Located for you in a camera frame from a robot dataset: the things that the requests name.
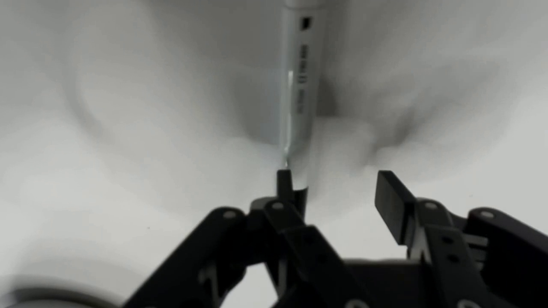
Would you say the white marker with black cap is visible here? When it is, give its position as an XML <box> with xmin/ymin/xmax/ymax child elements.
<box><xmin>278</xmin><ymin>0</ymin><xmax>328</xmax><ymax>172</ymax></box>

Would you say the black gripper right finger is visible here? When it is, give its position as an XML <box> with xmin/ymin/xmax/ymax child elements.
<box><xmin>373</xmin><ymin>167</ymin><xmax>515</xmax><ymax>308</ymax></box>

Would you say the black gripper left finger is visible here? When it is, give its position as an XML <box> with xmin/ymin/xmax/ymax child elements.
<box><xmin>263</xmin><ymin>167</ymin><xmax>378</xmax><ymax>308</ymax></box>

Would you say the white bowl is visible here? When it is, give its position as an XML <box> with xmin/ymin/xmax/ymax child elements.
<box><xmin>0</xmin><ymin>0</ymin><xmax>548</xmax><ymax>308</ymax></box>

